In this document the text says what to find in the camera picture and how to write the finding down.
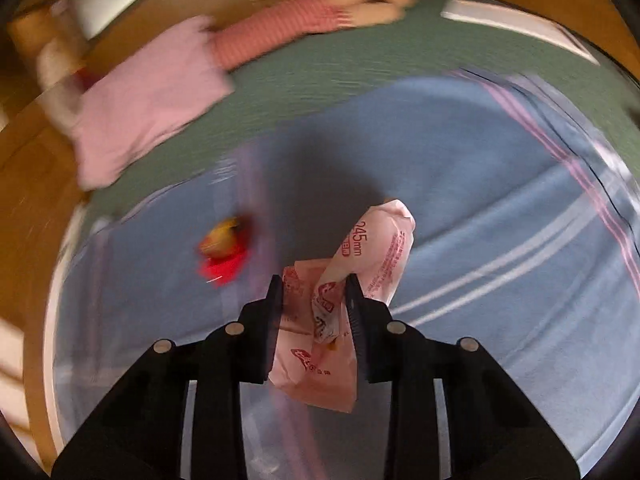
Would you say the white pink wrapper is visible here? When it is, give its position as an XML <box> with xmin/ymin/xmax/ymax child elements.
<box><xmin>269</xmin><ymin>200</ymin><xmax>416</xmax><ymax>413</ymax></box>

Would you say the red wrapper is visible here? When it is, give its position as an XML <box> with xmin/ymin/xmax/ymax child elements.
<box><xmin>198</xmin><ymin>214</ymin><xmax>253</xmax><ymax>286</ymax></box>

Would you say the blue striped blanket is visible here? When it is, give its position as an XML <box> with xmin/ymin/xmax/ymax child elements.
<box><xmin>53</xmin><ymin>72</ymin><xmax>639</xmax><ymax>472</ymax></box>

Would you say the green bed mat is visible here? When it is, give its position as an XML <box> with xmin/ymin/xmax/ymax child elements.
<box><xmin>86</xmin><ymin>0</ymin><xmax>639</xmax><ymax>224</ymax></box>

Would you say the pink pillow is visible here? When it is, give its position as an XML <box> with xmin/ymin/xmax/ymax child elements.
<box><xmin>70</xmin><ymin>15</ymin><xmax>233</xmax><ymax>191</ymax></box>

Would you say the striped plush doll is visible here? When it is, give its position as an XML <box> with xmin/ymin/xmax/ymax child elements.
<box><xmin>212</xmin><ymin>0</ymin><xmax>416</xmax><ymax>72</ymax></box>

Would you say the white flat board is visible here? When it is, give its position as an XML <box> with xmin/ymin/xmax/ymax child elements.
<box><xmin>440</xmin><ymin>0</ymin><xmax>600</xmax><ymax>66</ymax></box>

